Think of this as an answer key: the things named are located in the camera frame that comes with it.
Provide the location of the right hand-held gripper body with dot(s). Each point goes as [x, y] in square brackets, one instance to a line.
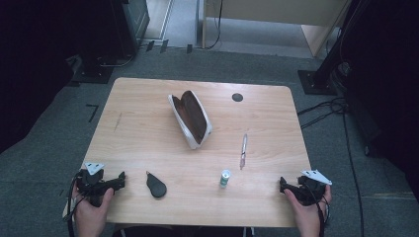
[309, 192]

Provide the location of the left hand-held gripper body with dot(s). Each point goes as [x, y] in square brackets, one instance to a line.
[94, 184]

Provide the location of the black teardrop-shaped case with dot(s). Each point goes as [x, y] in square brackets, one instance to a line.
[156, 187]

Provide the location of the clear pen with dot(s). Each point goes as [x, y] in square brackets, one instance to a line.
[243, 149]

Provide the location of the small green white tube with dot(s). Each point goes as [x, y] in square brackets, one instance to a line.
[225, 179]

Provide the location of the white pencil case brown lining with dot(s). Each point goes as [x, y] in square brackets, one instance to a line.
[192, 118]

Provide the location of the person's right hand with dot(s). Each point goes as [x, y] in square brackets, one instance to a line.
[308, 215]

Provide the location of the person's left hand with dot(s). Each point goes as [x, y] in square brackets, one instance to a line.
[90, 215]

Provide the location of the grey floor tape mark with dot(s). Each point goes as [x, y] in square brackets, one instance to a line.
[63, 193]

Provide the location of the person's dark clothing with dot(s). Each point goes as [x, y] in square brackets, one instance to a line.
[184, 232]

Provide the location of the black round table grommet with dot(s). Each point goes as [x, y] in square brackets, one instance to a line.
[237, 97]

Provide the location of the black stand base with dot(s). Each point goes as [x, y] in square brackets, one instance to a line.
[94, 72]

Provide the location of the black metal stand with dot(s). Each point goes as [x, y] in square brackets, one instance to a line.
[321, 75]

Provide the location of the dark curtain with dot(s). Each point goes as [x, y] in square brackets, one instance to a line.
[29, 65]
[388, 82]

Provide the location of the black cabinet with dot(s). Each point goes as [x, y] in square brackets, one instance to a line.
[130, 26]

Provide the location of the beige wooden furniture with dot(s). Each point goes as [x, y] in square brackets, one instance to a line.
[280, 13]

